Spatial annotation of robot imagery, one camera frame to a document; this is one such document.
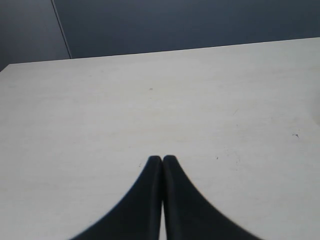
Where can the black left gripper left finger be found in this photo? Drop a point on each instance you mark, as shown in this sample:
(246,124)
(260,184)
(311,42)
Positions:
(137,216)

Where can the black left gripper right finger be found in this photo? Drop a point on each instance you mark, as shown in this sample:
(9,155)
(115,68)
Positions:
(188,215)

